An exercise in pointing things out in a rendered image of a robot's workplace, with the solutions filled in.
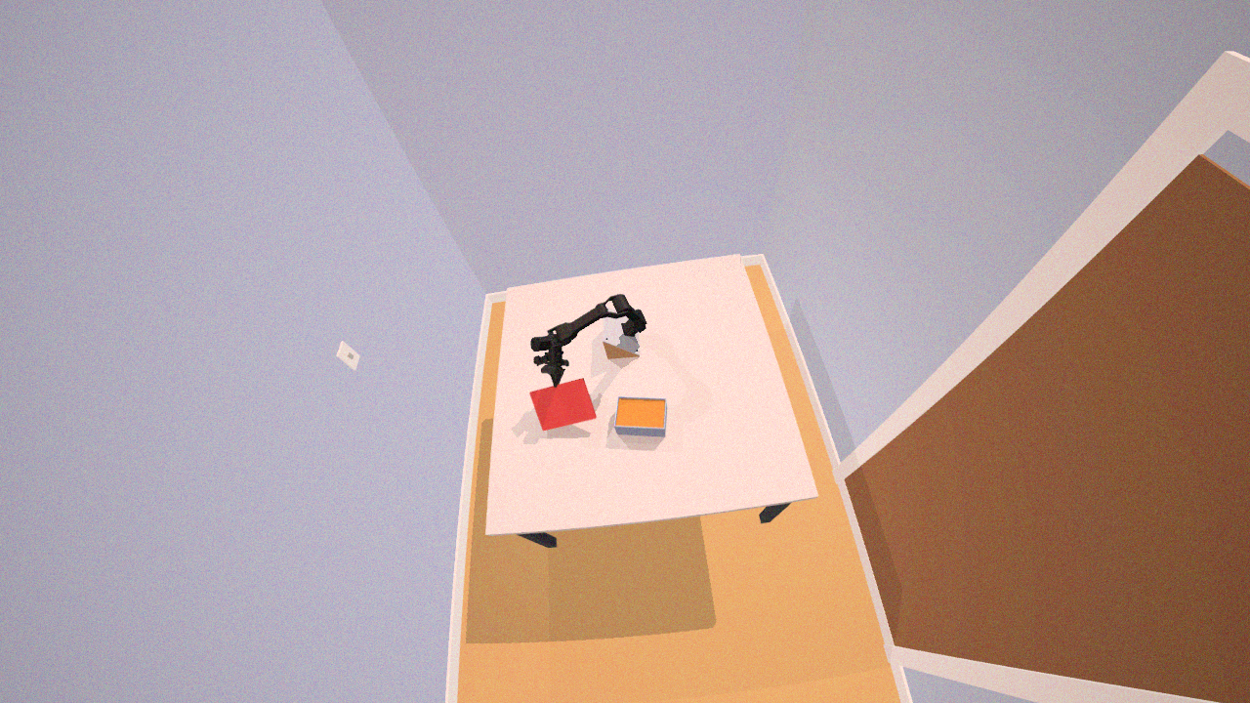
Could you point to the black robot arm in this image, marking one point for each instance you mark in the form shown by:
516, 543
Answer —
567, 331

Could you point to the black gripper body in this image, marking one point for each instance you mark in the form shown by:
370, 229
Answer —
556, 362

